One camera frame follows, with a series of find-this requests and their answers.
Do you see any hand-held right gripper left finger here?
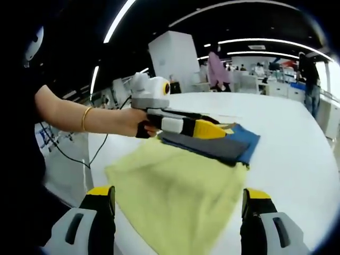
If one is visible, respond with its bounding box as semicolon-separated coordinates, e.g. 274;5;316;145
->
42;185;117;255

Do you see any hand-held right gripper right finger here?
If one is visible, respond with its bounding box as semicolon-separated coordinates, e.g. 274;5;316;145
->
240;188;310;255

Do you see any yellow blue grey garment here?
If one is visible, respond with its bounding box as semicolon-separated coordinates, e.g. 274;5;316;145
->
105;121;261;255

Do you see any person's left hand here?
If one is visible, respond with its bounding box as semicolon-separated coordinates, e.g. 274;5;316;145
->
121;108;158;138

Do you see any small black cabinet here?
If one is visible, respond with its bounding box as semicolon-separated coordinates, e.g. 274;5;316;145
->
169;82;183;95

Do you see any white square column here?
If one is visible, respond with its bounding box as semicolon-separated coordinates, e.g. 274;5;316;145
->
148;30;200;94

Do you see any short straight ceiling light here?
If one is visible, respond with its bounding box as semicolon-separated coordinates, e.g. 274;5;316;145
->
89;65;100;94

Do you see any long straight ceiling light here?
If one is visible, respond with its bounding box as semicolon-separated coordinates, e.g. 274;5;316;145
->
103;0;137;45

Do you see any row of white office desks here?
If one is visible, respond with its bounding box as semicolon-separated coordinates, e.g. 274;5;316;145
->
231;70;306;103

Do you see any person's dark clothing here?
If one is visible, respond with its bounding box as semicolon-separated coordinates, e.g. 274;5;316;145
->
0;15;67;249

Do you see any curved ceiling light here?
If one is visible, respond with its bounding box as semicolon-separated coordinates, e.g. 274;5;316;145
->
217;38;336;63

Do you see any white worn device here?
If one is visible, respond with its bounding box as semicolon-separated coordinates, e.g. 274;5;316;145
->
22;25;45;67

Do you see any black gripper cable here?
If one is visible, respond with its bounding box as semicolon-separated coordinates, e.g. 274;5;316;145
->
39;122;110;171

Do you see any gold bracelet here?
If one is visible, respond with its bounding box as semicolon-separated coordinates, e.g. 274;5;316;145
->
81;106;94;132

